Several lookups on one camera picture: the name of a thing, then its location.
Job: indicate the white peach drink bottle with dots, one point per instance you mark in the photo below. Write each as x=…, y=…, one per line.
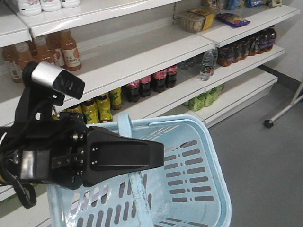
x=70, y=3
x=29, y=7
x=50, y=5

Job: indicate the clear cookie box yellow band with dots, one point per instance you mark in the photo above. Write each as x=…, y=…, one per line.
x=196, y=20

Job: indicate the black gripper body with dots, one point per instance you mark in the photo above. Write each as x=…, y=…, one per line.
x=51, y=151

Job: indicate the dark plum drink bottle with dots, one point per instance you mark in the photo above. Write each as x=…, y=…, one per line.
x=225, y=56
x=271, y=34
x=258, y=44

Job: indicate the purple snack bag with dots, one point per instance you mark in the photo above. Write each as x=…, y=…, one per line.
x=232, y=20

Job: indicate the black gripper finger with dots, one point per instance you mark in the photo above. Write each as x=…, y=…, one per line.
x=108, y=154

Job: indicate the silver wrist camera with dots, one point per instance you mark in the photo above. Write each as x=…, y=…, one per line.
x=53, y=78

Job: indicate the white shelf unit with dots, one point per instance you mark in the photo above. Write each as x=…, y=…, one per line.
x=125, y=40

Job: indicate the orange C100 juice bottle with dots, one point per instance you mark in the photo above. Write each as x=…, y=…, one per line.
x=70, y=51
x=24, y=54
x=10, y=61

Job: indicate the yellow lemon tea bottle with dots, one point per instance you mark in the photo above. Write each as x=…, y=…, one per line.
x=116, y=98
x=90, y=110
x=75, y=109
x=104, y=108

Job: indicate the clear water bottle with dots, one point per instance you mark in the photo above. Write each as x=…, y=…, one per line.
x=206, y=65

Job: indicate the coke bottle red label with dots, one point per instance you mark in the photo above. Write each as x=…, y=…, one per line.
x=171, y=76
x=145, y=86
x=158, y=80
x=132, y=91

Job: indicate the light blue plastic basket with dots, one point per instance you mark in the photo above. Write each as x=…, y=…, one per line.
x=189, y=190

